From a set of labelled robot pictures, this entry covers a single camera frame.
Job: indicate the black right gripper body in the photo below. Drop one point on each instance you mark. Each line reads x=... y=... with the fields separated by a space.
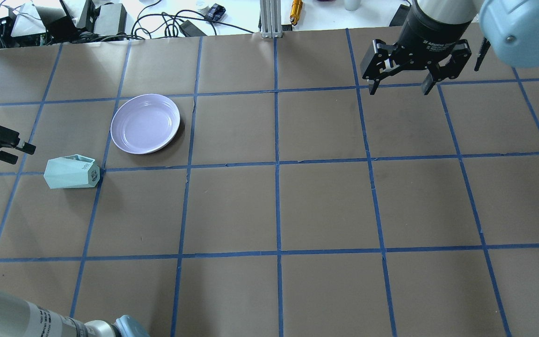
x=429 y=34

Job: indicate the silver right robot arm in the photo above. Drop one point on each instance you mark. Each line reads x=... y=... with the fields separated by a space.
x=510 y=28

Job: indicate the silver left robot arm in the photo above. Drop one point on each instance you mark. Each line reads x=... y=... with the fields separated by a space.
x=21 y=318

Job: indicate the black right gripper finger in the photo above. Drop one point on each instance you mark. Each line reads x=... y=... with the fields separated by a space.
x=460 y=55
x=380 y=62

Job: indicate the black power adapter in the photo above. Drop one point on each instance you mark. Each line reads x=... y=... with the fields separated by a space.
x=188 y=29

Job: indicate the aluminium frame post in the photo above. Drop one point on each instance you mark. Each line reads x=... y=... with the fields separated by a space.
x=271 y=19

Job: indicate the yellow brass cylinder tool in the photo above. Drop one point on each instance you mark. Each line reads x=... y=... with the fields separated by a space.
x=295 y=13

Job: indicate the mint green faceted cup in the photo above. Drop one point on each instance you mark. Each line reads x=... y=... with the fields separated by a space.
x=74 y=171

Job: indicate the lavender round plate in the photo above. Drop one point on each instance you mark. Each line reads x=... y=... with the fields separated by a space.
x=145 y=124

